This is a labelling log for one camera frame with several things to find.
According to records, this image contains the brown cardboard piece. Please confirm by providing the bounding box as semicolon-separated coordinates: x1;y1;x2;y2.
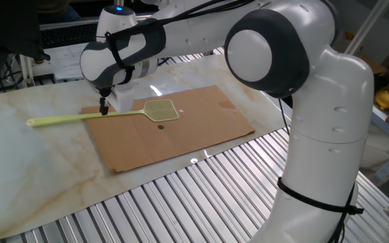
356;53;388;76

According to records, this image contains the aluminium frame post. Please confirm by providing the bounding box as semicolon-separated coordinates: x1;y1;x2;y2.
19;53;36;88
344;0;389;57

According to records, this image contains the person in dark clothes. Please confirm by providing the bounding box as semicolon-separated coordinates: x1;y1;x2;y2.
37;0;82;24

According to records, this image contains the aluminium frame rail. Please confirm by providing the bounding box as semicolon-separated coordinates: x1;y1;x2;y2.
38;18;99;31

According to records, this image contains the stack of printed papers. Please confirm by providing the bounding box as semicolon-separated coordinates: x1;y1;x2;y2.
44;42;90;82

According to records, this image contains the brown cardboard sheet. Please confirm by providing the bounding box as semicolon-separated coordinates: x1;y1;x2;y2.
81;84;256;176

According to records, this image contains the black strap around arm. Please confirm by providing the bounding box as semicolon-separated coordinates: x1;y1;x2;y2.
277;177;365;216

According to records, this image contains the marble pattern board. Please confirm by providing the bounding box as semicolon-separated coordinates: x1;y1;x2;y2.
0;53;295;241

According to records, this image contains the gold figurine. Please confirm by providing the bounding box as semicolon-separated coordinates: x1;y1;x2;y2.
373;86;389;111

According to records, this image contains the yellow-green plastic flyswatter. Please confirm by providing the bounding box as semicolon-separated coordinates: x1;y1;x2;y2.
26;99;180;128

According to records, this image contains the white plastic bag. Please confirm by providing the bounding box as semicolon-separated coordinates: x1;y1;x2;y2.
359;124;389;180

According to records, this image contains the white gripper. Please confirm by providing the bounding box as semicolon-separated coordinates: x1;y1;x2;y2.
99;82;135;116

